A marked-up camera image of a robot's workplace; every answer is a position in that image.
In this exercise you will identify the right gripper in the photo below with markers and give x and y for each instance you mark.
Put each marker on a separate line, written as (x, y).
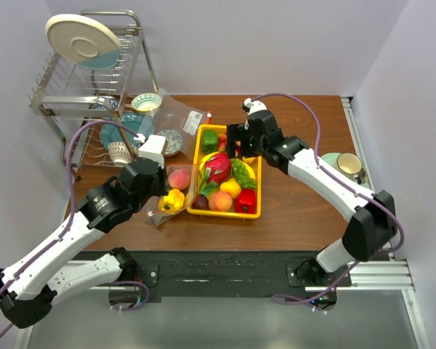
(237, 132)

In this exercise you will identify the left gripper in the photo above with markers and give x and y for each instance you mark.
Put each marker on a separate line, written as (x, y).
(162, 188)

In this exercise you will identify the pink peach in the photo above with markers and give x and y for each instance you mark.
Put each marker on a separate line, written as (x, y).
(179, 179)

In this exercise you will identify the yellow bell pepper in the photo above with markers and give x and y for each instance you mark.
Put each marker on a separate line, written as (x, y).
(173, 201)

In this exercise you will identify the orange zip top bag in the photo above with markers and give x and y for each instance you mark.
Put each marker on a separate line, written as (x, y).
(152, 213)

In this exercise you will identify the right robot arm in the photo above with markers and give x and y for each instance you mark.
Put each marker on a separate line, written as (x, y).
(368, 214)

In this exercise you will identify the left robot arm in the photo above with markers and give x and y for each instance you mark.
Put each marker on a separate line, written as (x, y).
(32, 286)

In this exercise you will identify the clear bag with label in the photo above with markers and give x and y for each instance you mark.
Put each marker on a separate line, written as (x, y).
(175, 115)

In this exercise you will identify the green bell pepper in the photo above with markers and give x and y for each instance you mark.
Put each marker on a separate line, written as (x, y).
(209, 141)

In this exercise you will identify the yellow plastic tray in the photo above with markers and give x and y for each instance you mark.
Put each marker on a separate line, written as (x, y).
(208, 189)

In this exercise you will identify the red dragon fruit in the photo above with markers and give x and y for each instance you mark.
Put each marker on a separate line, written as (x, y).
(217, 169)

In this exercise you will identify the green grapes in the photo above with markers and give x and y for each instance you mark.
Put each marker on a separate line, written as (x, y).
(243, 174)

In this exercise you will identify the floral grey bowl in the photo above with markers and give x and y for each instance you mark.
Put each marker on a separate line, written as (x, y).
(174, 142)

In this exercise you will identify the dark purple plum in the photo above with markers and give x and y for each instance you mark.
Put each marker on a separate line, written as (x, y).
(201, 203)

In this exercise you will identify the small yellow fruit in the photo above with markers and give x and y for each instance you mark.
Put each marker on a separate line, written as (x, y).
(231, 187)

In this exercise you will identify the teal scalloped plate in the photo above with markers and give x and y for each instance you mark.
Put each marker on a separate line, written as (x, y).
(134, 121)

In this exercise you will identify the orange peach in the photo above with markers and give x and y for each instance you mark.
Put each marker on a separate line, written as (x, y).
(220, 201)

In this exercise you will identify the red bell pepper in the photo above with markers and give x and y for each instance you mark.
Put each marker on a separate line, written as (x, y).
(246, 201)

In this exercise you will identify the teal striped small bowl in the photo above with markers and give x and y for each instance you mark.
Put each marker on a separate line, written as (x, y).
(146, 103)

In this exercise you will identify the metal dish rack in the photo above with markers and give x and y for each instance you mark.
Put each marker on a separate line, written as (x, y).
(66, 92)

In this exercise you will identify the cream mug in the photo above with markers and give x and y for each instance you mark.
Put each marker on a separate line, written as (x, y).
(349, 165)

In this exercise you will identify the green saucer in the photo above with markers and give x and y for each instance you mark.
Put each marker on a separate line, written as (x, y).
(330, 158)

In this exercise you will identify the beige and teal plate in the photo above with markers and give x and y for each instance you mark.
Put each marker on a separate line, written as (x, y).
(83, 41)

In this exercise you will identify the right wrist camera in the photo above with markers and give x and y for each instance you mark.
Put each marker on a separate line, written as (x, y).
(253, 106)

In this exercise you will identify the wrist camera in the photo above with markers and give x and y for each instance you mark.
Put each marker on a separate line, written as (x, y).
(153, 149)
(253, 106)

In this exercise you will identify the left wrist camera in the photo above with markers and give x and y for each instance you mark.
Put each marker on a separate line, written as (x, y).
(153, 149)

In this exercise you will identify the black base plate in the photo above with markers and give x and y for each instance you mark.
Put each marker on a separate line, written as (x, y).
(140, 277)

